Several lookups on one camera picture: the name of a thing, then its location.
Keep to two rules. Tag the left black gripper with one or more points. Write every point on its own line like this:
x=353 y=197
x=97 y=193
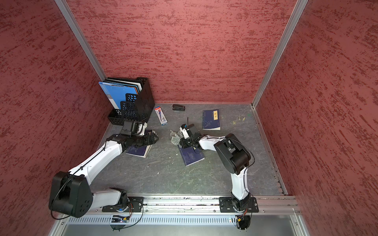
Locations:
x=147 y=139

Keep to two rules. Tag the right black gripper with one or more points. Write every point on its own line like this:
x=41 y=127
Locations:
x=183 y=144

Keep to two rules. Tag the grey striped wiping cloth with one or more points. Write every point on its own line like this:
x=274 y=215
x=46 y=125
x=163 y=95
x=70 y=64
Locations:
x=176 y=137

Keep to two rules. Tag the navy book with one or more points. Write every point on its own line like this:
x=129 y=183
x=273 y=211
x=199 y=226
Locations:
x=190 y=156
x=139 y=151
x=211 y=120

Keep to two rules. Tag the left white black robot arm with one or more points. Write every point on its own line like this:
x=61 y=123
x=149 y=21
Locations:
x=70 y=191

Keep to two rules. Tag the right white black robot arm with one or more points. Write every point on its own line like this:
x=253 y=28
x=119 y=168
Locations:
x=234 y=156

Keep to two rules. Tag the pencil box white blue red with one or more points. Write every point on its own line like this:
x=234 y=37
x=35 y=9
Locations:
x=161 y=116

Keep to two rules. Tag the black mesh file organizer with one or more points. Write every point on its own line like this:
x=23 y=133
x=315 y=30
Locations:
x=137 y=107

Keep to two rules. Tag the dark folders in organizer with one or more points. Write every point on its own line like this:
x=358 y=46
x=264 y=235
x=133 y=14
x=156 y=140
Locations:
x=130 y=82

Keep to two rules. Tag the blue folder in organizer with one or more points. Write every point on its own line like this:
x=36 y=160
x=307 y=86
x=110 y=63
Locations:
x=116 y=93

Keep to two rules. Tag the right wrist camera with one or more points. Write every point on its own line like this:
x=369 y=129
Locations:
x=184 y=130

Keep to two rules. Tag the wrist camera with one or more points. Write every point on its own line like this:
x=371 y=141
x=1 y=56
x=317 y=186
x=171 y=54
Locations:
x=133 y=128
x=184 y=130

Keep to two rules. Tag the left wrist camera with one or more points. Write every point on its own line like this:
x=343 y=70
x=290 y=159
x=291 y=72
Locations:
x=133 y=128

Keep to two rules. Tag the aluminium mounting rail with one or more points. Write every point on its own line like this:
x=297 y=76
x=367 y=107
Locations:
x=208 y=204

